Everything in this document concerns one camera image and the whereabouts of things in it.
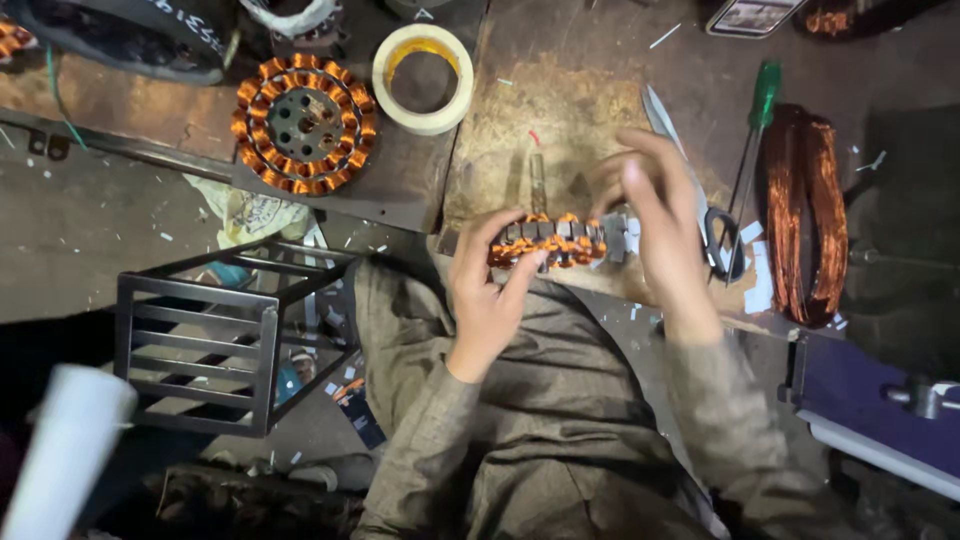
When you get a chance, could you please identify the black motor housing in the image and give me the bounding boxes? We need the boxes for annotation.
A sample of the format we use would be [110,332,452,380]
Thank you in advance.
[0,0,241,87]

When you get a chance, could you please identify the round copper wound stator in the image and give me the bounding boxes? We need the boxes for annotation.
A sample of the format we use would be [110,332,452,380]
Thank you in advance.
[230,52,378,198]

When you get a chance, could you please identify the copper wire coil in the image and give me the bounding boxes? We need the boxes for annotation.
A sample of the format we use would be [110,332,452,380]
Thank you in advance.
[763,103,849,328]

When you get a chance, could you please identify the green handled screwdriver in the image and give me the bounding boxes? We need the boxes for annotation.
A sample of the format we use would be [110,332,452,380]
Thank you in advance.
[724,60,783,288]

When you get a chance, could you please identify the black metal frame stool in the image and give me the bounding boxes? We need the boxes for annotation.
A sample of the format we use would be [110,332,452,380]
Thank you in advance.
[113,236,363,439]

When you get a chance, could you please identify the blue metal machine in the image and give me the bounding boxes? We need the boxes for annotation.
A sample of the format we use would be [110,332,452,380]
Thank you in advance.
[777,330,960,502]

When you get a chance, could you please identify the white insulation paper strips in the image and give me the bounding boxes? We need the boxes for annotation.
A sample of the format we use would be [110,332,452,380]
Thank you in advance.
[738,220,775,315]

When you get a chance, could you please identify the green wire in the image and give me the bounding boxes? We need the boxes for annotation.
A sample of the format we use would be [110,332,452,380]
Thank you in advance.
[45,45,90,153]

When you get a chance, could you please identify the yellow printed plastic bag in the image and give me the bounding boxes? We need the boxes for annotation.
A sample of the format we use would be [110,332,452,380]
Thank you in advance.
[183,174,312,250]

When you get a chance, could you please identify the person's grey brown clothing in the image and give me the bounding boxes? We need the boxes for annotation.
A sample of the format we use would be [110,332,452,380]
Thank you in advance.
[351,255,849,540]

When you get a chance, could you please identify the person's right hand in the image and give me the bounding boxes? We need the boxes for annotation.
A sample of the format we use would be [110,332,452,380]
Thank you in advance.
[587,127,726,346]

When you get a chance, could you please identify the cream tape roll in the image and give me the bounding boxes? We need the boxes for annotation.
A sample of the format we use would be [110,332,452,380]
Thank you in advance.
[372,23,475,137]

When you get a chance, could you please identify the steel scissors with black handles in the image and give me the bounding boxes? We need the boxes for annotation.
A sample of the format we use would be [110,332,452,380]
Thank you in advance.
[641,84,747,283]

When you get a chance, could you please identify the person's left hand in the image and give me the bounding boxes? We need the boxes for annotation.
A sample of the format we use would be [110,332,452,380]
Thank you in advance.
[445,208,550,385]

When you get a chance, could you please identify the copper wound fan stator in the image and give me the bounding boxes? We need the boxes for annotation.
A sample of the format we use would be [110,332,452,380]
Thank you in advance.
[487,153,640,271]

